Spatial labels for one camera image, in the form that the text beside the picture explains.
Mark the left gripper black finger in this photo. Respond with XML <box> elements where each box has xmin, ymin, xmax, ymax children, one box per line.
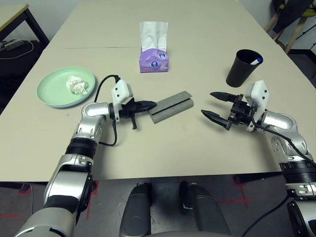
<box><xmin>135</xmin><ymin>100</ymin><xmax>158</xmax><ymax>108</ymax></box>
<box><xmin>135</xmin><ymin>106</ymin><xmax>156</xmax><ymax>114</ymax></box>

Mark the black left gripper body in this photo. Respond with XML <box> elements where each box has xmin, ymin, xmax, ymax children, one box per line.
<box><xmin>119</xmin><ymin>98</ymin><xmax>138</xmax><ymax>131</ymax></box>

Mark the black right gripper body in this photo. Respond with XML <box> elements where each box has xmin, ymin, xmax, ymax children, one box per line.
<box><xmin>226</xmin><ymin>94</ymin><xmax>253</xmax><ymax>130</ymax></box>

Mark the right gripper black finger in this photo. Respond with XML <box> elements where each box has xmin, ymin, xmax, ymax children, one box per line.
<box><xmin>200</xmin><ymin>110</ymin><xmax>230</xmax><ymax>128</ymax></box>
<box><xmin>209</xmin><ymin>91</ymin><xmax>237</xmax><ymax>103</ymax></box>

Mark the grey glasses case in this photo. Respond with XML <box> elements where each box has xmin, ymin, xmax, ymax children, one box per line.
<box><xmin>149</xmin><ymin>90</ymin><xmax>194</xmax><ymax>124</ymax></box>

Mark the white tissue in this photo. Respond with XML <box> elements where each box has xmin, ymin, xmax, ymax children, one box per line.
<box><xmin>66</xmin><ymin>75</ymin><xmax>89</xmax><ymax>96</ymax></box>

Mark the light green plate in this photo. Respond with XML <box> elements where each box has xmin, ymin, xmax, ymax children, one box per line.
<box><xmin>37</xmin><ymin>66</ymin><xmax>97</xmax><ymax>109</ymax></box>

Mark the black cup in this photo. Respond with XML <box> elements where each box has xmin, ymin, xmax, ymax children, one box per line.
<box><xmin>226</xmin><ymin>49</ymin><xmax>264</xmax><ymax>88</ymax></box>

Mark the purple tissue pack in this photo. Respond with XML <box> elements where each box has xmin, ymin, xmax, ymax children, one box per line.
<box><xmin>139</xmin><ymin>21</ymin><xmax>170</xmax><ymax>73</ymax></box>

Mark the black table foot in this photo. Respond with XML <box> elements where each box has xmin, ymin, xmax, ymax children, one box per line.
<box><xmin>234</xmin><ymin>172</ymin><xmax>283</xmax><ymax>185</ymax></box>

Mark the wooden stool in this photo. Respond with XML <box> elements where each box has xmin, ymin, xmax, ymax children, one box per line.
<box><xmin>264</xmin><ymin>0</ymin><xmax>307</xmax><ymax>54</ymax></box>

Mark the dark grey robot right leg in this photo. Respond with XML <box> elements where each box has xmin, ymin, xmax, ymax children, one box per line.
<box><xmin>179</xmin><ymin>182</ymin><xmax>232</xmax><ymax>237</ymax></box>

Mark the dark grey robot leg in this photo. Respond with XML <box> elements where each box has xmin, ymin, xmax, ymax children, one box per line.
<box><xmin>119</xmin><ymin>184</ymin><xmax>153</xmax><ymax>237</ymax></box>
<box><xmin>179</xmin><ymin>182</ymin><xmax>232</xmax><ymax>237</ymax></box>

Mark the dark grey robot left leg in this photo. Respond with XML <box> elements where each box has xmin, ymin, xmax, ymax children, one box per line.
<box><xmin>119</xmin><ymin>184</ymin><xmax>153</xmax><ymax>237</ymax></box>

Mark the black tripod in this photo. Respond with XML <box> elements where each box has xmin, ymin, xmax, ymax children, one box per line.
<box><xmin>293</xmin><ymin>22</ymin><xmax>316</xmax><ymax>54</ymax></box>

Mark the black jacket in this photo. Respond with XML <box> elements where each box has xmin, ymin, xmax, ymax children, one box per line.
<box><xmin>271</xmin><ymin>0</ymin><xmax>316</xmax><ymax>34</ymax></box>

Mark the grey robot torso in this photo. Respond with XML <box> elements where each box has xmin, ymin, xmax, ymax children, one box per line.
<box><xmin>148</xmin><ymin>231</ymin><xmax>223</xmax><ymax>237</ymax></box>

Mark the grey power strip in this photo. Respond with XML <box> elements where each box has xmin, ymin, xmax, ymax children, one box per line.
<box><xmin>0</xmin><ymin>39</ymin><xmax>24</xmax><ymax>51</ymax></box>

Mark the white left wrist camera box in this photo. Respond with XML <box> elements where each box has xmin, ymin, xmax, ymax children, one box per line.
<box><xmin>110</xmin><ymin>78</ymin><xmax>134</xmax><ymax>121</ymax></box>

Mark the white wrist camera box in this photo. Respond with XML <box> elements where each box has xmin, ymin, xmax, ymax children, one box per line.
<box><xmin>110</xmin><ymin>78</ymin><xmax>134</xmax><ymax>121</ymax></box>
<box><xmin>244</xmin><ymin>80</ymin><xmax>269</xmax><ymax>131</ymax></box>

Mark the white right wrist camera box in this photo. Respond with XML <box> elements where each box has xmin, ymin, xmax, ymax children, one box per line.
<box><xmin>244</xmin><ymin>80</ymin><xmax>269</xmax><ymax>131</ymax></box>

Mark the black left wrist camera cable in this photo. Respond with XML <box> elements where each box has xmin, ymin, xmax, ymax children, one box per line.
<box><xmin>94</xmin><ymin>75</ymin><xmax>119</xmax><ymax>147</ymax></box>

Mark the white power cable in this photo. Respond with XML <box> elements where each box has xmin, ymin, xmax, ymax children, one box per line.
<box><xmin>0</xmin><ymin>40</ymin><xmax>34</xmax><ymax>60</ymax></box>

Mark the beige side table black frame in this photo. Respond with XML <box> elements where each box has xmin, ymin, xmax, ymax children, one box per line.
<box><xmin>0</xmin><ymin>3</ymin><xmax>50</xmax><ymax>45</ymax></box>

